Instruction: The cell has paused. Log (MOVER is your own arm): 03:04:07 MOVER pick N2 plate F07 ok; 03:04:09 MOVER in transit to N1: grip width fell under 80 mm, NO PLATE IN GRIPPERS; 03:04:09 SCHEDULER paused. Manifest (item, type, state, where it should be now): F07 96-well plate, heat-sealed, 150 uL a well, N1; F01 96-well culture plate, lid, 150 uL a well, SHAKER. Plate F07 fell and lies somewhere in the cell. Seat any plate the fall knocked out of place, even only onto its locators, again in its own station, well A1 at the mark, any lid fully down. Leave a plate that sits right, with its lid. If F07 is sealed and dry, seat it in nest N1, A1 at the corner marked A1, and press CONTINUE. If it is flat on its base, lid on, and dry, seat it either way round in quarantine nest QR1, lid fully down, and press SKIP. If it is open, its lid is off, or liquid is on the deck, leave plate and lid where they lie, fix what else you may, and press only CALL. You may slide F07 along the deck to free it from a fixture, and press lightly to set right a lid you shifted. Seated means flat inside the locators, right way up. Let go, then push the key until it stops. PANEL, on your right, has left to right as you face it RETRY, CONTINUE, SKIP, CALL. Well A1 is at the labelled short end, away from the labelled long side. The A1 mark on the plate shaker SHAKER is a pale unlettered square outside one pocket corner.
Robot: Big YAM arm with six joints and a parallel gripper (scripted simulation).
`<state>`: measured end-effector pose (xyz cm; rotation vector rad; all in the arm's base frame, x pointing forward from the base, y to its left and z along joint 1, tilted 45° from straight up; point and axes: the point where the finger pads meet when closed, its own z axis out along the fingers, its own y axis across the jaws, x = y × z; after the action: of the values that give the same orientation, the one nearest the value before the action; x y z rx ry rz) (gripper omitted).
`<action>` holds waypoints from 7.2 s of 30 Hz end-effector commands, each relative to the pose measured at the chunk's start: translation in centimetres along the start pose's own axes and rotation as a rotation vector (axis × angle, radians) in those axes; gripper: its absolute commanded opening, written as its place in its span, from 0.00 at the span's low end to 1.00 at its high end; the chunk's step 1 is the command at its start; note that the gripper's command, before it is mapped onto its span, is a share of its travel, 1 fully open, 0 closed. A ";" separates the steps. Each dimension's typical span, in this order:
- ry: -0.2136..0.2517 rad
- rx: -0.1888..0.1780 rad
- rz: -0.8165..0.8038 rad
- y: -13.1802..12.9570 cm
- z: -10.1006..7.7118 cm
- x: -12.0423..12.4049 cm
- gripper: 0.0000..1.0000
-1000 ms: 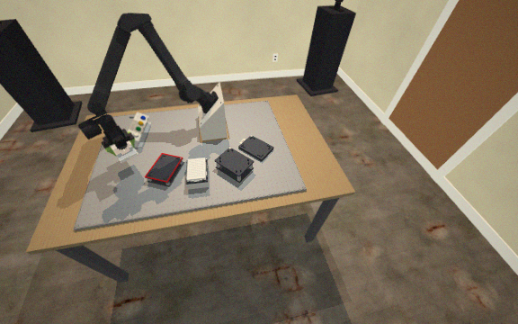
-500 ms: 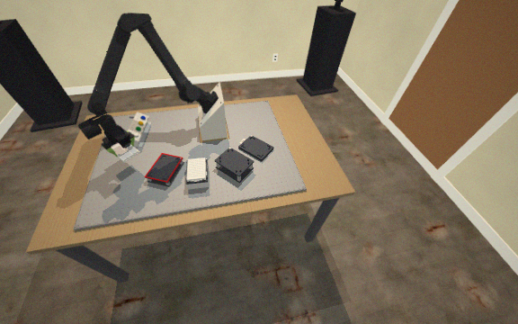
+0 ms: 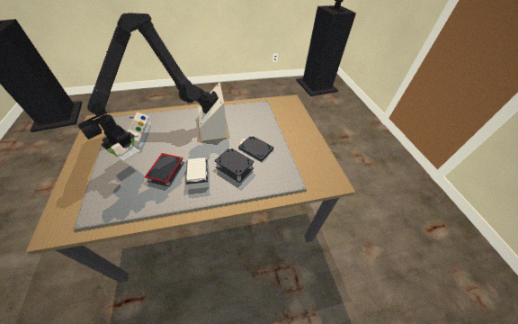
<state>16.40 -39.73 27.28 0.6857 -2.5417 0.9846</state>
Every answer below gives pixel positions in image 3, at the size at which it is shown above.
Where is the white button panel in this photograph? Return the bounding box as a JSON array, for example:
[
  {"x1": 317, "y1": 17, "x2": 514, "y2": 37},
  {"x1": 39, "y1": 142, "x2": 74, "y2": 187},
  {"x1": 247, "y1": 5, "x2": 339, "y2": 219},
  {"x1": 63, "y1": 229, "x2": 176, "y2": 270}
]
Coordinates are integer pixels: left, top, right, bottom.
[{"x1": 129, "y1": 112, "x2": 152, "y2": 148}]

